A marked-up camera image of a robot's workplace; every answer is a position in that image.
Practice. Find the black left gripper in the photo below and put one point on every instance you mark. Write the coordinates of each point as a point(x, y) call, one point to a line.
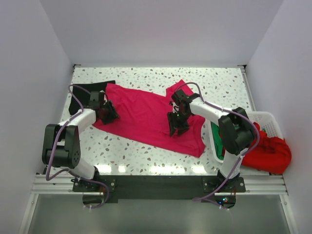
point(113, 114)

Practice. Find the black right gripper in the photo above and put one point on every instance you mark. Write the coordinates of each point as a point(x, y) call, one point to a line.
point(173, 124)

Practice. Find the magenta t shirt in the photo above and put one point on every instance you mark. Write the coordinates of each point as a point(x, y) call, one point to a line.
point(143, 118)

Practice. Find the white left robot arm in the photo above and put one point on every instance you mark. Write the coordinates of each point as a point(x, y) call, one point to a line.
point(61, 146)

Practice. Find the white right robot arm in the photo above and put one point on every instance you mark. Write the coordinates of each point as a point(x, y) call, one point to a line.
point(236, 131)

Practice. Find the folded black t shirt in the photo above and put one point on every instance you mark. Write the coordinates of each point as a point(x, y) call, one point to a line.
point(83, 96)

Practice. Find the green t shirt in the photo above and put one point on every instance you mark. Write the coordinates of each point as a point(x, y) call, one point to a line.
point(218, 145)

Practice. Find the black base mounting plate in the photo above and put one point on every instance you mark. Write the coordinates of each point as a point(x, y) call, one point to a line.
point(113, 188)

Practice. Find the white plastic laundry basket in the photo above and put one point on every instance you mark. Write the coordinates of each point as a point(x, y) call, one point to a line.
point(266, 122)

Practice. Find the red t shirt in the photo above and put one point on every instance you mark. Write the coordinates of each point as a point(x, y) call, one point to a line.
point(271, 155)

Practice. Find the aluminium frame rail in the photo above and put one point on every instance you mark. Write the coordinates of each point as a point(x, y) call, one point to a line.
point(254, 184)

